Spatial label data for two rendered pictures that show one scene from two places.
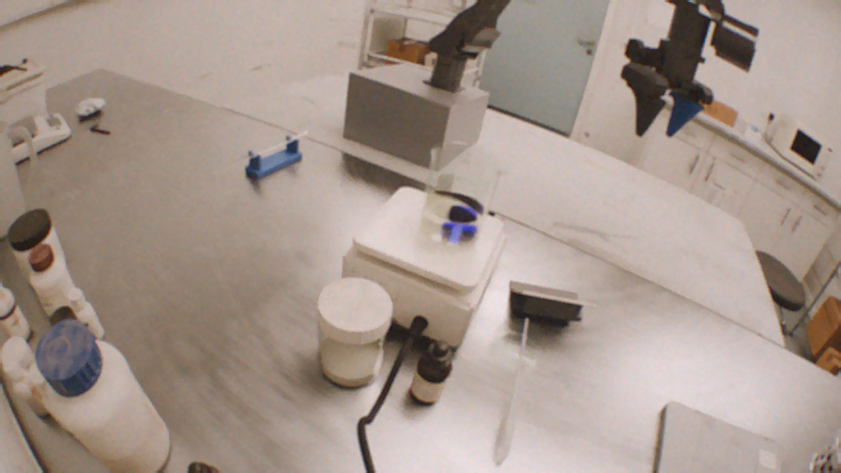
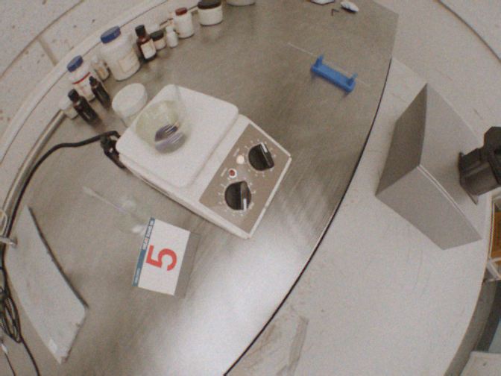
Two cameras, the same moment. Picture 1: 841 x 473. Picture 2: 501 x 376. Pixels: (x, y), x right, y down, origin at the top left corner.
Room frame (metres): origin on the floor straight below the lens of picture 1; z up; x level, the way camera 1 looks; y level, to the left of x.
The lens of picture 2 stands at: (0.45, -0.14, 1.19)
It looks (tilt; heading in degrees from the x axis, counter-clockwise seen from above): 69 degrees down; 100
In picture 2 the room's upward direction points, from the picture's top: 3 degrees clockwise
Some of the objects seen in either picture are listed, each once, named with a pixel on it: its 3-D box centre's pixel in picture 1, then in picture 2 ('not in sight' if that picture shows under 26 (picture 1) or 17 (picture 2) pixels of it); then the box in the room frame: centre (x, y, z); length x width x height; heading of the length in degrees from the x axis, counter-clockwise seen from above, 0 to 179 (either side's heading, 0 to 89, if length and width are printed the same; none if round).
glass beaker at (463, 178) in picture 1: (460, 199); (154, 116); (0.33, -0.03, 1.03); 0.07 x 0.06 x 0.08; 69
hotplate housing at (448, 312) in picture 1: (434, 252); (197, 153); (0.35, -0.02, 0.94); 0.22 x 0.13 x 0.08; 164
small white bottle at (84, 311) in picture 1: (84, 315); (171, 36); (0.16, 0.30, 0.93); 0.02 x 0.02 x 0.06
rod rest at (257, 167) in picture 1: (274, 154); (335, 71); (0.55, 0.25, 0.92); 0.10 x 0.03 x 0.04; 155
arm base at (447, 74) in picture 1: (448, 70); (481, 171); (0.76, 0.01, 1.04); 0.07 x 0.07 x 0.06; 72
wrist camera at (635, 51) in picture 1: (649, 55); not in sight; (0.59, -0.28, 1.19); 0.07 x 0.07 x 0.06; 31
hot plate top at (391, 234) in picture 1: (433, 233); (174, 127); (0.33, -0.01, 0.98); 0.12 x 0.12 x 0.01; 74
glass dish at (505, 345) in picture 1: (518, 345); (130, 214); (0.27, -0.12, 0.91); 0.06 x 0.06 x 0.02
